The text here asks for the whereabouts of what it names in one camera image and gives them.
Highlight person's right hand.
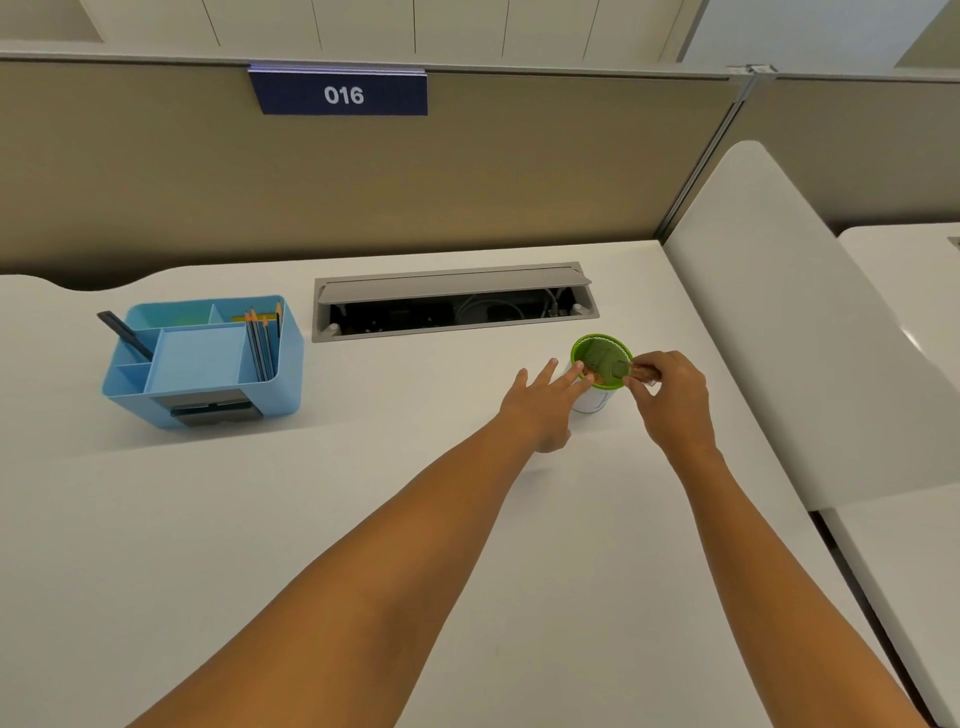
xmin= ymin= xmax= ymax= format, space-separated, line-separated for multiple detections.
xmin=622 ymin=350 xmax=711 ymax=456

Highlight black pen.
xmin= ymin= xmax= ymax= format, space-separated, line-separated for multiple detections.
xmin=96 ymin=310 xmax=156 ymax=362

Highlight white cables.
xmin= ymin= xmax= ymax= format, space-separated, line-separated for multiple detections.
xmin=456 ymin=288 xmax=565 ymax=325

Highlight blue desk organizer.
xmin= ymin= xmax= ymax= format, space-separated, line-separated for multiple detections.
xmin=100 ymin=294 xmax=307 ymax=432

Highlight white cup with green rim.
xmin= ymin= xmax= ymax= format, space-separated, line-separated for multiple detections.
xmin=569 ymin=333 xmax=636 ymax=416

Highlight person's left hand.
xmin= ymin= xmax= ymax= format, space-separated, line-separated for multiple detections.
xmin=498 ymin=358 xmax=597 ymax=456

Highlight grey desk cable hatch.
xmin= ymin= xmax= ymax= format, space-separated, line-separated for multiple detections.
xmin=312 ymin=261 xmax=602 ymax=345

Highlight blue number sign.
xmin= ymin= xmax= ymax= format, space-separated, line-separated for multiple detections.
xmin=248 ymin=65 xmax=430 ymax=118

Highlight white wall cabinets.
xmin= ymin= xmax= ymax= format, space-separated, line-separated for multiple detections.
xmin=75 ymin=0 xmax=710 ymax=67

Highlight black flat object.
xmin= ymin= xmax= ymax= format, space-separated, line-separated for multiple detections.
xmin=168 ymin=399 xmax=257 ymax=429

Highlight bunch of dark pencils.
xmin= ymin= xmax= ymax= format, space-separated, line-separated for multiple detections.
xmin=243 ymin=299 xmax=284 ymax=384

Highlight white side divider board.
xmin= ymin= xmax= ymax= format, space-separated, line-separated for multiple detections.
xmin=663 ymin=139 xmax=960 ymax=514

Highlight beige partition panel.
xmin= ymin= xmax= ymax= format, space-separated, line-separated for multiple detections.
xmin=738 ymin=73 xmax=960 ymax=240
xmin=0 ymin=51 xmax=745 ymax=292

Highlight person's right forearm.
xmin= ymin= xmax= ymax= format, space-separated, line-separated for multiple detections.
xmin=654 ymin=441 xmax=933 ymax=728

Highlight person's left forearm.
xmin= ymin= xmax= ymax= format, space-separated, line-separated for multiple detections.
xmin=129 ymin=414 xmax=535 ymax=728

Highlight silver partition post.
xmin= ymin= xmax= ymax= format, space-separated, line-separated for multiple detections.
xmin=654 ymin=64 xmax=779 ymax=246

